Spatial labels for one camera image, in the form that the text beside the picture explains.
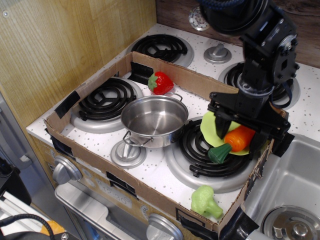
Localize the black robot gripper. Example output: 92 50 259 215
208 90 292 160

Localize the orange toy carrot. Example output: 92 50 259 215
207 125 256 164

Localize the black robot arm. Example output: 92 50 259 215
199 0 299 157

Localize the light green plastic plate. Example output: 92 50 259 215
200 111 250 156

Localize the back right black burner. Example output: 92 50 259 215
218 62 301 110

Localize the front right black burner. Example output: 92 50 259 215
165 117 257 194

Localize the stainless steel sink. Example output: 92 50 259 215
244 134 320 240

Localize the back silver stovetop knob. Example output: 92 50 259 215
203 43 232 64

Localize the silver stovetop knob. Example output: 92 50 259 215
110 140 147 169
203 43 232 64

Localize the green toy broccoli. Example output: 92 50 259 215
191 185 223 219

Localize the small stainless steel pot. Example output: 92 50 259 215
120 92 189 148

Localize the red toy strawberry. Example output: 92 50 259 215
147 71 174 95

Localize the silver sink drain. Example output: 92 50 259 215
260 205 320 240

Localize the brown cardboard fence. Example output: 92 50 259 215
43 51 295 233

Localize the front silver stovetop knob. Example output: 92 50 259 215
110 140 147 169

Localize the hanging silver strainer ladle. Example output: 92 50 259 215
188 6 210 32

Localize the right silver oven knob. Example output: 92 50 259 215
146 213 184 240

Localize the silver oven knob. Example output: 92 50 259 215
146 213 184 240
52 155 82 185

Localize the front left black burner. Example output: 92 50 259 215
70 77 144 134

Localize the left silver oven knob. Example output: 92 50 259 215
52 155 82 185

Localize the orange sponge piece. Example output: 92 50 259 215
40 220 65 236

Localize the silver oven door handle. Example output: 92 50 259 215
55 183 132 240

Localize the black cable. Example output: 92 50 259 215
0 213 55 240

